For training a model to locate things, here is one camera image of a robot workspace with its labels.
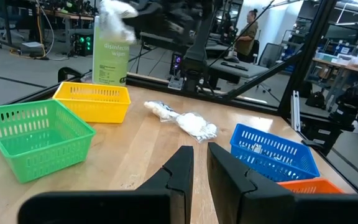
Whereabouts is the person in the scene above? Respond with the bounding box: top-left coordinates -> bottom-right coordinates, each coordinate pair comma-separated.
233,8 -> 260,63

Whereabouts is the green disinfecting wipes canister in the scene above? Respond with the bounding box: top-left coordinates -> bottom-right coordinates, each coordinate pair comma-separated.
91,14 -> 131,87

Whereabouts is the white packet with dark print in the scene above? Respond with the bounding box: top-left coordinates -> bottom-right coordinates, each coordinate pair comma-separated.
144,100 -> 180,123

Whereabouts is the orange plastic basket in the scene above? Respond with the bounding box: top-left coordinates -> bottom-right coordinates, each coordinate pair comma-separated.
277,177 -> 345,195

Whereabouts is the green plastic basket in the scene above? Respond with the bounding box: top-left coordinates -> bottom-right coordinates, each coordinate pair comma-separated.
0,98 -> 97,184

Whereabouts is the wooden workbench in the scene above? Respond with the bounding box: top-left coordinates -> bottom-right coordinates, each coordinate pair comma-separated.
35,7 -> 96,35

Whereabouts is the computer tower with green lights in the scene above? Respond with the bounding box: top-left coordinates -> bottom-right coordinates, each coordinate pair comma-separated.
72,32 -> 94,57

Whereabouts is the blue plastic basket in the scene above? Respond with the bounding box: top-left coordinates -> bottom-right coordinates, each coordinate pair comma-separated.
229,123 -> 321,183

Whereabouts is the yellow plastic basket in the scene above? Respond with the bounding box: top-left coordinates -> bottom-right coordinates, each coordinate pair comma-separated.
52,81 -> 132,124

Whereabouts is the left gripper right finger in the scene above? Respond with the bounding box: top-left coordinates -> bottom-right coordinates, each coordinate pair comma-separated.
206,142 -> 296,224

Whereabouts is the grey table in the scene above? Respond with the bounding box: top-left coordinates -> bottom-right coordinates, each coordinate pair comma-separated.
208,57 -> 270,79

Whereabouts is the silver aluminium rail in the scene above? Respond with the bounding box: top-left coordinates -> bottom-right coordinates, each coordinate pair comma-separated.
290,90 -> 301,132

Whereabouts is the black keyboard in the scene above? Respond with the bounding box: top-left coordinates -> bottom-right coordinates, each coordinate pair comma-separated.
221,61 -> 250,72

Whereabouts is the grey mesh office chair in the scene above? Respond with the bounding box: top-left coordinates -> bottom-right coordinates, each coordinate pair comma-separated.
255,42 -> 285,94

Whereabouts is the wooden bench with boxes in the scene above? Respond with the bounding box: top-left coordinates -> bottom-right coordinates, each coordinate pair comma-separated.
311,43 -> 358,103

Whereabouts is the small white box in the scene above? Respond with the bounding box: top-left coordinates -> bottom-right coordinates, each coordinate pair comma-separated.
20,41 -> 45,58

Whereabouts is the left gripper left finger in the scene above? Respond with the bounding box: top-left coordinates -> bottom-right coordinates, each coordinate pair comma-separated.
136,145 -> 195,224

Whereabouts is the computer tower with purple light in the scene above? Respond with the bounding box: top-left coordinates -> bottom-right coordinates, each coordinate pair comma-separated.
170,52 -> 186,77

